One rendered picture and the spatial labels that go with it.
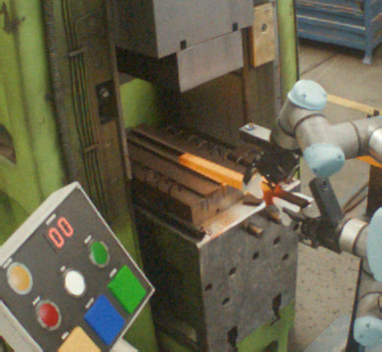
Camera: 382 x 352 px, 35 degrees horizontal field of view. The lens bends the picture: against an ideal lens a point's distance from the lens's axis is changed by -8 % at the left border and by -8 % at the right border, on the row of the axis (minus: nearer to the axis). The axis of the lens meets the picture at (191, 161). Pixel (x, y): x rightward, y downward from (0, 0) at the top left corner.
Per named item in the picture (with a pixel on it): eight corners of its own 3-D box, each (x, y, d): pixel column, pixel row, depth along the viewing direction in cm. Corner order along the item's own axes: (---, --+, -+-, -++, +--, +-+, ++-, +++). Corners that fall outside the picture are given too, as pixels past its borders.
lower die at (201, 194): (250, 194, 168) (249, 165, 163) (192, 229, 156) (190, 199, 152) (145, 145, 195) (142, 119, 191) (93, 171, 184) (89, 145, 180)
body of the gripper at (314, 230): (294, 241, 143) (335, 260, 135) (295, 210, 139) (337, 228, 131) (315, 225, 147) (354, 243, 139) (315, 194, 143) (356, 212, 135)
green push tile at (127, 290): (147, 291, 127) (126, 264, 125) (131, 314, 121) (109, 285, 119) (140, 292, 128) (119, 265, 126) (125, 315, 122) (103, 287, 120)
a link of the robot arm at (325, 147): (365, 150, 120) (344, 107, 126) (315, 160, 118) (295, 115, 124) (356, 173, 126) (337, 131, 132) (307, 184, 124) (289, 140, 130)
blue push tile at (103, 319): (125, 321, 119) (103, 294, 117) (109, 345, 113) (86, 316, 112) (119, 323, 120) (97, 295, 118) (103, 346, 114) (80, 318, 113)
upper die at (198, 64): (244, 66, 150) (241, 29, 146) (180, 92, 139) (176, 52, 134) (133, 35, 178) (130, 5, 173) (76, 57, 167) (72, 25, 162)
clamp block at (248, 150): (280, 175, 174) (280, 154, 171) (259, 188, 170) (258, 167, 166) (247, 161, 182) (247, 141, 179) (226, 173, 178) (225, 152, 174)
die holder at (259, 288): (295, 299, 194) (301, 179, 172) (209, 363, 172) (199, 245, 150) (177, 234, 231) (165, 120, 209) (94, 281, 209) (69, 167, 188)
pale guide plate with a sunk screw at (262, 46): (276, 59, 177) (273, 3, 169) (255, 68, 172) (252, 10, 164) (271, 57, 178) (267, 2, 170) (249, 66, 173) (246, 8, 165)
